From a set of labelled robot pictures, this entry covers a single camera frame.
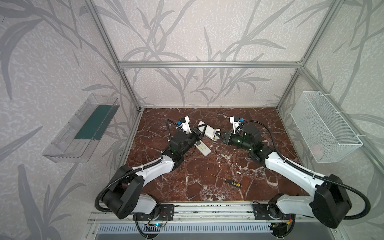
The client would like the pink object in basket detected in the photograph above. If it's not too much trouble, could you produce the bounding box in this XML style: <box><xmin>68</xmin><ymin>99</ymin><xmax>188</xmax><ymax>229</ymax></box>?
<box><xmin>311</xmin><ymin>144</ymin><xmax>324</xmax><ymax>159</ymax></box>

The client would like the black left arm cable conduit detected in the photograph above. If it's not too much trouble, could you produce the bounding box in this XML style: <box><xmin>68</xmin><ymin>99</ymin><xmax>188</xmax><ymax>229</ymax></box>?
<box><xmin>94</xmin><ymin>118</ymin><xmax>181</xmax><ymax>213</ymax></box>

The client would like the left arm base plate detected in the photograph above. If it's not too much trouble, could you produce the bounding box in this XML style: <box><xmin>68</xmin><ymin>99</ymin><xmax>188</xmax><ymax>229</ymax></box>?
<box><xmin>133</xmin><ymin>204</ymin><xmax>175</xmax><ymax>222</ymax></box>

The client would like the white air conditioner remote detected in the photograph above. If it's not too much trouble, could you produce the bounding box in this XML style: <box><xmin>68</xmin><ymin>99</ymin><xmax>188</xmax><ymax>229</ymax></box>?
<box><xmin>195</xmin><ymin>141</ymin><xmax>211</xmax><ymax>157</ymax></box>

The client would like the aluminium front rail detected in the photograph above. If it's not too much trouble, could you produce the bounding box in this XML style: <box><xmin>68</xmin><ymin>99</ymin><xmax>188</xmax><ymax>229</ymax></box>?
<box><xmin>86</xmin><ymin>201</ymin><xmax>340</xmax><ymax>224</ymax></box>

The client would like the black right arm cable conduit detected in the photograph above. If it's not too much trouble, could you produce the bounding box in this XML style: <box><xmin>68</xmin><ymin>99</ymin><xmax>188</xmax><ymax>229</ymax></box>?
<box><xmin>236</xmin><ymin>119</ymin><xmax>372</xmax><ymax>220</ymax></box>

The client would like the clear plastic wall bin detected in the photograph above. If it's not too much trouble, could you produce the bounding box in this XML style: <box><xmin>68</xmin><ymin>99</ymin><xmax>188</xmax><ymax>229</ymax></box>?
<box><xmin>43</xmin><ymin>94</ymin><xmax>120</xmax><ymax>163</ymax></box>

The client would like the white remote control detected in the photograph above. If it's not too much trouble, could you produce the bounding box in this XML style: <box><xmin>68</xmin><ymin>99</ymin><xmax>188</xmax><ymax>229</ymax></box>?
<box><xmin>198</xmin><ymin>121</ymin><xmax>220</xmax><ymax>142</ymax></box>

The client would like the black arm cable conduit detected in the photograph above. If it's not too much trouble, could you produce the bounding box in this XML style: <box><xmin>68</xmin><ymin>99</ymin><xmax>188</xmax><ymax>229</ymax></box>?
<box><xmin>94</xmin><ymin>118</ymin><xmax>181</xmax><ymax>213</ymax></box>
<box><xmin>236</xmin><ymin>119</ymin><xmax>372</xmax><ymax>220</ymax></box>

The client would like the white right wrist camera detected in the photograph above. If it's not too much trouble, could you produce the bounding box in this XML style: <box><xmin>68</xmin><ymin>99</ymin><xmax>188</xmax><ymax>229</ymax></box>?
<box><xmin>230</xmin><ymin>116</ymin><xmax>244</xmax><ymax>135</ymax></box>

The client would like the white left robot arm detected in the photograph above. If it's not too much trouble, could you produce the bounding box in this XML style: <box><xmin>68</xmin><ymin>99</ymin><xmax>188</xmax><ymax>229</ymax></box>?
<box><xmin>95</xmin><ymin>124</ymin><xmax>208</xmax><ymax>220</ymax></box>

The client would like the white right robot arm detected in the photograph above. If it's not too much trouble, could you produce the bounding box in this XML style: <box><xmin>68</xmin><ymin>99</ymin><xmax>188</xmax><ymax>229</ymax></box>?
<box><xmin>215</xmin><ymin>126</ymin><xmax>352</xmax><ymax>229</ymax></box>

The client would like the black yellow screwdriver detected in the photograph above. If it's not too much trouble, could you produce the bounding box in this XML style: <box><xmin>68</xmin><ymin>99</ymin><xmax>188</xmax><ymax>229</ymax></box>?
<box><xmin>212</xmin><ymin>175</ymin><xmax>242</xmax><ymax>189</ymax></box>

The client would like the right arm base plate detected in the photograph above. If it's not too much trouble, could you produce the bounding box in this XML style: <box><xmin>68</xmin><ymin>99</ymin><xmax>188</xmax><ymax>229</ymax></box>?
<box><xmin>252</xmin><ymin>202</ymin><xmax>296</xmax><ymax>223</ymax></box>

